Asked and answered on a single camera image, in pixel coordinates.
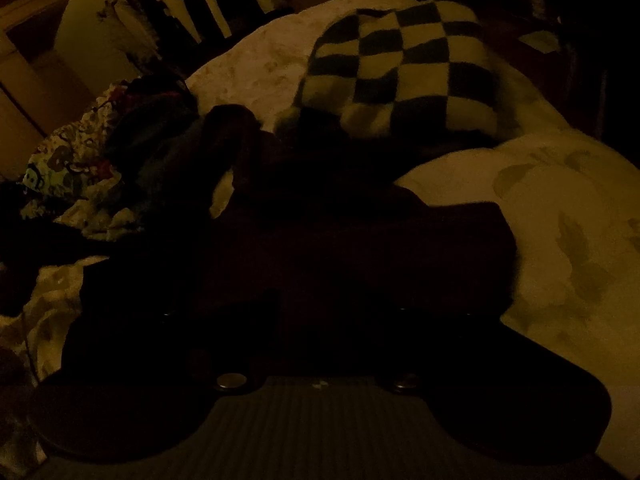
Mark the dark green cloth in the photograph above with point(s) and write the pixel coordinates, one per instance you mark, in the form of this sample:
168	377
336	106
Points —
150	140

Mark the wooden wardrobe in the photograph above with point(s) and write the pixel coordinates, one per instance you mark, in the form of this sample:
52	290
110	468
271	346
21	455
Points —
25	85

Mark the dark brown small garment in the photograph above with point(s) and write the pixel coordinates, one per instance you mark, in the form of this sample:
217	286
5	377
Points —
325	240

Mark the cartoon printed cloth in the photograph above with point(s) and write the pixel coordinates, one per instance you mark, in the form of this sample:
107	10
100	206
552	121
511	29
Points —
70	165

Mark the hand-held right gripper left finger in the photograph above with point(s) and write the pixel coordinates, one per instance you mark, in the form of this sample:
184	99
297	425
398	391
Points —
225	335

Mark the black and white checkered cloth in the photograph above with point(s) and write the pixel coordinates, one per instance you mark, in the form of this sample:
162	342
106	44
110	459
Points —
405	65

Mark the white floral blanket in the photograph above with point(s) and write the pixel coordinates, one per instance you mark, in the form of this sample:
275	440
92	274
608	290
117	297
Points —
550	210

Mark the hanging clothes on rack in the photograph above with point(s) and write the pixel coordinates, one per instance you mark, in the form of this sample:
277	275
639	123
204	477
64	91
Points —
175	0

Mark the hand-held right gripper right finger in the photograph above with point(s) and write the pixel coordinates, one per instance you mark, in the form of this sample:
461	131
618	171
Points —
430	332

